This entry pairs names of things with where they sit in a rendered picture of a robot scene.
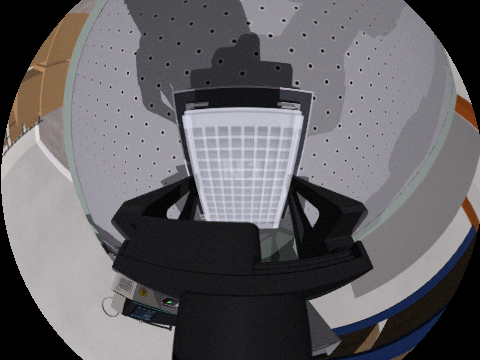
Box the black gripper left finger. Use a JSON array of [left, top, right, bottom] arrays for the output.
[[118, 175, 199, 220]]

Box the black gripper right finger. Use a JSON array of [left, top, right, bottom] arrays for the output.
[[287, 175, 368, 259]]

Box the white multiwell plate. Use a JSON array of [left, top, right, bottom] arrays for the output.
[[182, 107, 304, 229]]

